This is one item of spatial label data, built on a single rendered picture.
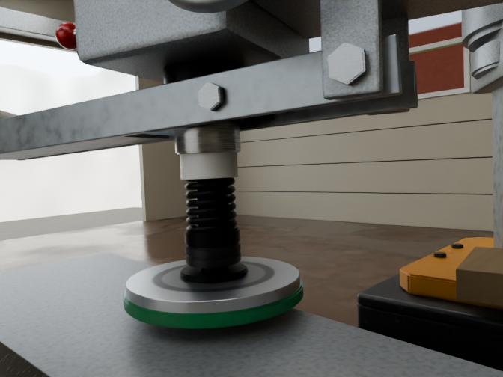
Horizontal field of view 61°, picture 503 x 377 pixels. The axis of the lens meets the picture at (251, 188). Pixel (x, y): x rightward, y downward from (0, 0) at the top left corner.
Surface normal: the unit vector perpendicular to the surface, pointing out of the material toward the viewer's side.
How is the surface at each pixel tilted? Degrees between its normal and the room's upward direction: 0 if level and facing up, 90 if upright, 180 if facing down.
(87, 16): 90
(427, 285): 90
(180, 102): 90
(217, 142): 90
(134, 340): 0
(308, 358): 0
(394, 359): 0
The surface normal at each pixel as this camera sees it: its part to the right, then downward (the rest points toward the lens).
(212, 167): 0.20, 0.04
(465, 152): -0.67, 0.07
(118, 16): -0.47, 0.07
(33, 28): 0.73, 0.00
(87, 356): -0.04, -1.00
